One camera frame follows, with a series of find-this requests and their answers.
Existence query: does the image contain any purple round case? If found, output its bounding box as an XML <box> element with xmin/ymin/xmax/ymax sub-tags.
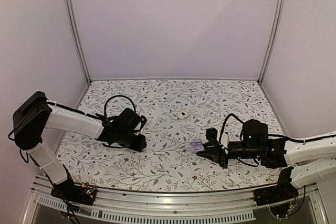
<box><xmin>190</xmin><ymin>140</ymin><xmax>205</xmax><ymax>153</ymax></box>

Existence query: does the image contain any cream earbud charging case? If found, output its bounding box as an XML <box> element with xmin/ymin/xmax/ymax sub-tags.
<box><xmin>176</xmin><ymin>111</ymin><xmax>188</xmax><ymax>120</ymax></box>

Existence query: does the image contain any right black cable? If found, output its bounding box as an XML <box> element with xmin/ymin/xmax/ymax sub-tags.
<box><xmin>219</xmin><ymin>113</ymin><xmax>246</xmax><ymax>141</ymax></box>

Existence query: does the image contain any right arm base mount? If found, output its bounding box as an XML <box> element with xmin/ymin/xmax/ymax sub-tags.
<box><xmin>253</xmin><ymin>184</ymin><xmax>299</xmax><ymax>219</ymax></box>

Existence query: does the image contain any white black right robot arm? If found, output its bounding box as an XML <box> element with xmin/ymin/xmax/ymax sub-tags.
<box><xmin>191</xmin><ymin>119</ymin><xmax>335</xmax><ymax>201</ymax></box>

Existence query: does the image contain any floral patterned table mat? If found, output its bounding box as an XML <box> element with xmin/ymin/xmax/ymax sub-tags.
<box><xmin>57</xmin><ymin>80</ymin><xmax>282</xmax><ymax>192</ymax></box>

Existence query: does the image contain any front aluminium rail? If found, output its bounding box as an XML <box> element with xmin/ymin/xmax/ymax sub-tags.
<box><xmin>23</xmin><ymin>175</ymin><xmax>331</xmax><ymax>223</ymax></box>

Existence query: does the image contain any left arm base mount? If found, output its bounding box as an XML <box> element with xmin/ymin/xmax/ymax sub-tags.
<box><xmin>51</xmin><ymin>179</ymin><xmax>97</xmax><ymax>206</ymax></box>

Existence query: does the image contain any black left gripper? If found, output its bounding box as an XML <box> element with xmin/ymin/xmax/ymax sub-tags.
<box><xmin>117</xmin><ymin>131</ymin><xmax>146</xmax><ymax>152</ymax></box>

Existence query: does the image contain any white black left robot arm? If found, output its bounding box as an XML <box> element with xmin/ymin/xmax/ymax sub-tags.
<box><xmin>8</xmin><ymin>91</ymin><xmax>147</xmax><ymax>200</ymax></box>

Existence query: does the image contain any left black cable loop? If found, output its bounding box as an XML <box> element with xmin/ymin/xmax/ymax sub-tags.
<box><xmin>103</xmin><ymin>94</ymin><xmax>137</xmax><ymax>120</ymax></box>

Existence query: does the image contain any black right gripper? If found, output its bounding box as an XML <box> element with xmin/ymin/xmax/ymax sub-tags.
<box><xmin>196</xmin><ymin>142</ymin><xmax>261</xmax><ymax>169</ymax></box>

